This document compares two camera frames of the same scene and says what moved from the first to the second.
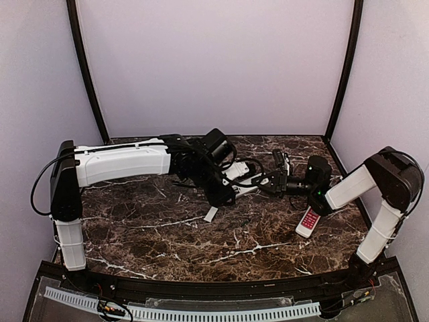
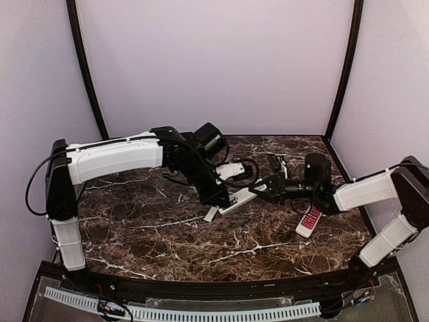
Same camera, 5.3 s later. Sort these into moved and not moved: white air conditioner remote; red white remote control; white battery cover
Moved: white air conditioner remote
Not moved: white battery cover; red white remote control
